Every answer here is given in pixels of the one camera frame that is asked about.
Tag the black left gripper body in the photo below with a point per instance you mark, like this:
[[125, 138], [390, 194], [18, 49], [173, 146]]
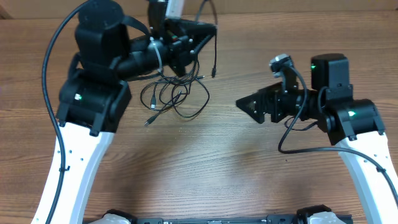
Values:
[[174, 42]]

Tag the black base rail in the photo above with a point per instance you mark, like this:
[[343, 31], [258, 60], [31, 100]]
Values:
[[313, 214]]

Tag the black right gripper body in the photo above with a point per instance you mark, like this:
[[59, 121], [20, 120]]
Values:
[[286, 104]]

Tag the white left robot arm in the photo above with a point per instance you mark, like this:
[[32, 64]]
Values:
[[114, 49]]

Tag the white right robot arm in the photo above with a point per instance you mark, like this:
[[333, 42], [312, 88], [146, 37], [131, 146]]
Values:
[[354, 127]]

